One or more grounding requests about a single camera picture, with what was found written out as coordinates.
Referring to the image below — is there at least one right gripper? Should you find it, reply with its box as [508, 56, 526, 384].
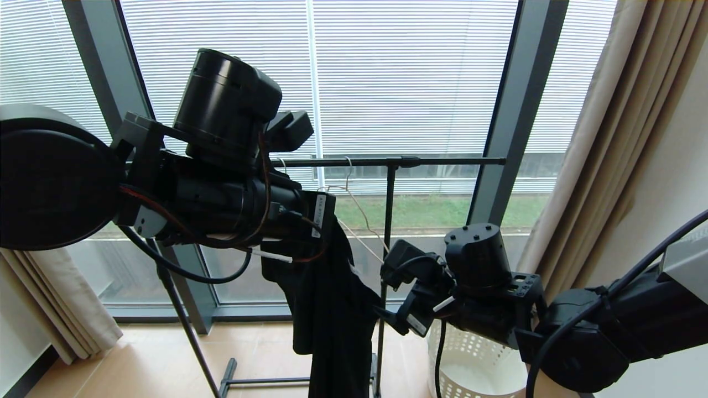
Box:
[395, 281, 472, 339]

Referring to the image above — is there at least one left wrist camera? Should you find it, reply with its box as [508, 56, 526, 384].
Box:
[265, 110, 315, 153]

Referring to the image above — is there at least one black clothes rack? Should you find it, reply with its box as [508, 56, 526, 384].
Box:
[145, 156, 507, 398]

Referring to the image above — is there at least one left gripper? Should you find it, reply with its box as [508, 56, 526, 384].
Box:
[260, 177, 337, 247]

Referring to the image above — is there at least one black garment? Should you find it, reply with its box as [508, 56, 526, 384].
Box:
[260, 217, 383, 398]

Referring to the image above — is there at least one white laundry basket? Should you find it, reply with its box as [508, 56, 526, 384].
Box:
[427, 318, 529, 398]

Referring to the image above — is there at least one window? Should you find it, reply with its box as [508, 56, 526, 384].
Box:
[0, 0, 617, 336]

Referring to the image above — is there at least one beige curtain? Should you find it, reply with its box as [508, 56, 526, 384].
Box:
[0, 248, 124, 365]
[517, 0, 708, 303]

